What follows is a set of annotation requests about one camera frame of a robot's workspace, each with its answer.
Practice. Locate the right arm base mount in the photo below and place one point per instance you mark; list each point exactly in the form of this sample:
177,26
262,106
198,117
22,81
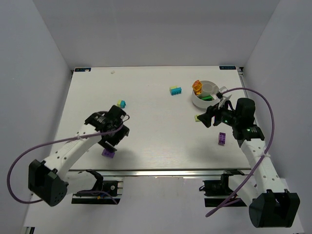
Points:
215,185

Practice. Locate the purple flat lego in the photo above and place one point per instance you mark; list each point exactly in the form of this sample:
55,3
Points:
221,139

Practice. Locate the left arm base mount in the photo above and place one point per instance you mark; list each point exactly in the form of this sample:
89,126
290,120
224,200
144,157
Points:
92,188

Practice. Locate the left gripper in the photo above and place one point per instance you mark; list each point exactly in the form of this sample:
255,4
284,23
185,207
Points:
113,142

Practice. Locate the green arch lego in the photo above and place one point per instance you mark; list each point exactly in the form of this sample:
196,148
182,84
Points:
207,98

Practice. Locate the yellow-green and teal long lego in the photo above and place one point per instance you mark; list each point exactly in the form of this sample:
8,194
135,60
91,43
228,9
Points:
175,90

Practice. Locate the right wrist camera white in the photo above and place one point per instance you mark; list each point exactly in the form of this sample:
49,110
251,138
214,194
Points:
222,97

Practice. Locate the purple lego near left arm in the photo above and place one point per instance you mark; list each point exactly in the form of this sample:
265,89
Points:
107,153

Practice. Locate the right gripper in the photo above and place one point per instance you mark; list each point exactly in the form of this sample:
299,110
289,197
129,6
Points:
214,117

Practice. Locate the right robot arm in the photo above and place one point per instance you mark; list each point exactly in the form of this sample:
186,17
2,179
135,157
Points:
270,203

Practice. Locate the yellow-green and teal small lego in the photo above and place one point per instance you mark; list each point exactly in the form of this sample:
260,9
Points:
121,103

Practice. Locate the white round divided container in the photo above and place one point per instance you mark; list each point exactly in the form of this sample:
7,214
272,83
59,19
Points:
208,88

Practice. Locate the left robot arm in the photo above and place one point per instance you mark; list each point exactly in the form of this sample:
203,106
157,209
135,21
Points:
50,179

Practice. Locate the blue label left corner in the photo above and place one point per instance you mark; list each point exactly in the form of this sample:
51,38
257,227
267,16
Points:
82,69

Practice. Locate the yellow butterfly lego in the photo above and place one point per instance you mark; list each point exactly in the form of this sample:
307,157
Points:
197,87

